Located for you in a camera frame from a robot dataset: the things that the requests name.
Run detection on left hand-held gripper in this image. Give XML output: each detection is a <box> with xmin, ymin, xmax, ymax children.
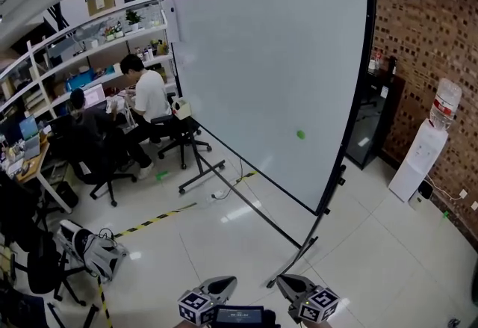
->
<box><xmin>178</xmin><ymin>275</ymin><xmax>238</xmax><ymax>327</ymax></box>

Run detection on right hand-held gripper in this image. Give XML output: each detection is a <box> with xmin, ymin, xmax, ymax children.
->
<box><xmin>276</xmin><ymin>273</ymin><xmax>340</xmax><ymax>324</ymax></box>

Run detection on white whiteboard black frame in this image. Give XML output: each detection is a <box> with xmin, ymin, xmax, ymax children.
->
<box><xmin>161</xmin><ymin>0</ymin><xmax>377</xmax><ymax>288</ymax></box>

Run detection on small black monitor screen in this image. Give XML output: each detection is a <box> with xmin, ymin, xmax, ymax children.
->
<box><xmin>212</xmin><ymin>305</ymin><xmax>266</xmax><ymax>328</ymax></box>

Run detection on yellow black floor tape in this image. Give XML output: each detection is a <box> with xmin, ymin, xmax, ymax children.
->
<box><xmin>113</xmin><ymin>202</ymin><xmax>198</xmax><ymax>238</ymax></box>

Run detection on white grey backpack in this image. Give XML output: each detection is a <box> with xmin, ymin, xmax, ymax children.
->
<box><xmin>55</xmin><ymin>220</ymin><xmax>128</xmax><ymax>282</ymax></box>

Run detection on small white bin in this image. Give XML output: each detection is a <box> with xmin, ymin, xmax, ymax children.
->
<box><xmin>408</xmin><ymin>179</ymin><xmax>434</xmax><ymax>211</ymax></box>

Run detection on black office chair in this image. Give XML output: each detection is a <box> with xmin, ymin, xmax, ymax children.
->
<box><xmin>69</xmin><ymin>131</ymin><xmax>137</xmax><ymax>208</ymax></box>
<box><xmin>10</xmin><ymin>232</ymin><xmax>102</xmax><ymax>320</ymax></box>
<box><xmin>150</xmin><ymin>93</ymin><xmax>213</xmax><ymax>170</ymax></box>

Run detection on white water dispenser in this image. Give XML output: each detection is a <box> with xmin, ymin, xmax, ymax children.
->
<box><xmin>388</xmin><ymin>119</ymin><xmax>449</xmax><ymax>203</ymax></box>

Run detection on black glass cabinet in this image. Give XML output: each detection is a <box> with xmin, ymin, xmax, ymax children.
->
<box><xmin>345</xmin><ymin>64</ymin><xmax>406</xmax><ymax>170</ymax></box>

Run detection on wooden desk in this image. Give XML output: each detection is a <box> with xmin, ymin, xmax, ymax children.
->
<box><xmin>14</xmin><ymin>139</ymin><xmax>74</xmax><ymax>215</ymax></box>

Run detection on open laptop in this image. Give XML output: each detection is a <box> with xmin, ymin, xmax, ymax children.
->
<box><xmin>82</xmin><ymin>83</ymin><xmax>109</xmax><ymax>111</ymax></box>

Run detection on clear water bottle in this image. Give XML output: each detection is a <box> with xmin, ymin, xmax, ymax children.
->
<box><xmin>428</xmin><ymin>78</ymin><xmax>463</xmax><ymax>131</ymax></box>

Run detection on blue storage box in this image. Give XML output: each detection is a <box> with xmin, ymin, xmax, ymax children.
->
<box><xmin>65</xmin><ymin>68</ymin><xmax>96</xmax><ymax>92</ymax></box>

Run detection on white shelf unit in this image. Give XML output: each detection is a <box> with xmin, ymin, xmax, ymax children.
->
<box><xmin>0</xmin><ymin>0</ymin><xmax>176</xmax><ymax>122</ymax></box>

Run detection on green potted plant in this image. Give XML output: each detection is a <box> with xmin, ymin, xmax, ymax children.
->
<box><xmin>125</xmin><ymin>9</ymin><xmax>145</xmax><ymax>33</ymax></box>

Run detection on cardboard box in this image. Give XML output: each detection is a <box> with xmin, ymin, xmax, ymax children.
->
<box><xmin>84</xmin><ymin>0</ymin><xmax>117</xmax><ymax>17</ymax></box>

